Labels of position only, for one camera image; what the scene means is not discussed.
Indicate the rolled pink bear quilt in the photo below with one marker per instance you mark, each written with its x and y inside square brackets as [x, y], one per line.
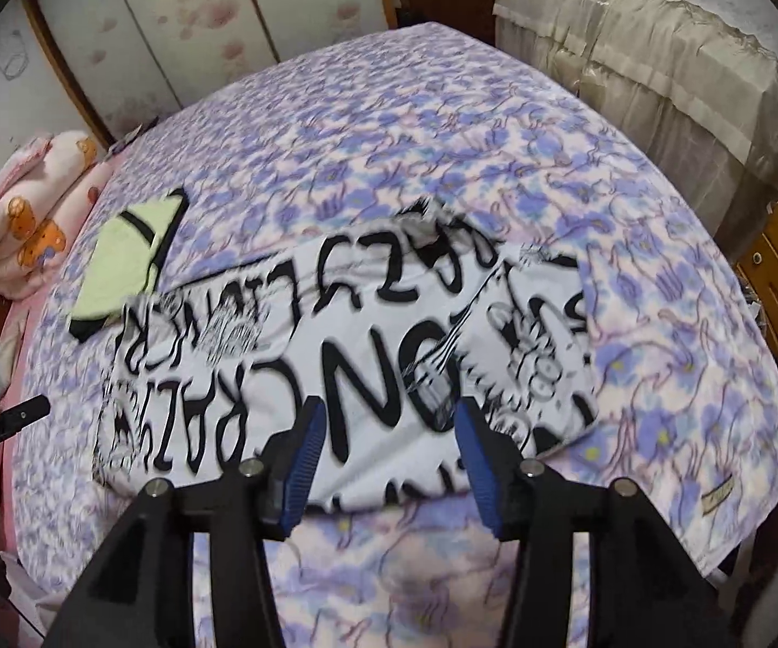
[17, 236]

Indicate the pink bed sheet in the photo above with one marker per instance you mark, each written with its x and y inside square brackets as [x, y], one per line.
[28, 307]

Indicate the white black printed jacket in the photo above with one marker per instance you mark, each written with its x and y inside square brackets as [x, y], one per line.
[362, 337]

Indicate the purple cat print blanket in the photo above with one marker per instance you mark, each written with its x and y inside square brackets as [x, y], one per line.
[429, 135]

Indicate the grey white cloth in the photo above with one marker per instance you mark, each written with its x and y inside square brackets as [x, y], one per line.
[4, 358]

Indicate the floral sliding door wardrobe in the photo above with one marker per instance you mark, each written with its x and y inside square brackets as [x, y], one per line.
[193, 13]

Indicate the folded green black garment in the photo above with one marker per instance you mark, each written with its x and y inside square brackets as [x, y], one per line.
[125, 256]

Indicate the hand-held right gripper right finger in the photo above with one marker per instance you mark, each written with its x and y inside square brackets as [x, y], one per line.
[482, 479]

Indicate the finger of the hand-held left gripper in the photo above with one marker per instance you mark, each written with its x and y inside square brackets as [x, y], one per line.
[28, 413]

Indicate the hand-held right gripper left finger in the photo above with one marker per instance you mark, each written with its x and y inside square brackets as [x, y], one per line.
[302, 472]

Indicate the beige covered furniture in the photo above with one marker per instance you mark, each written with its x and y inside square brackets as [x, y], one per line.
[666, 67]

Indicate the dark bedside items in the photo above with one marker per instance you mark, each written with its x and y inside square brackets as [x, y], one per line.
[134, 133]

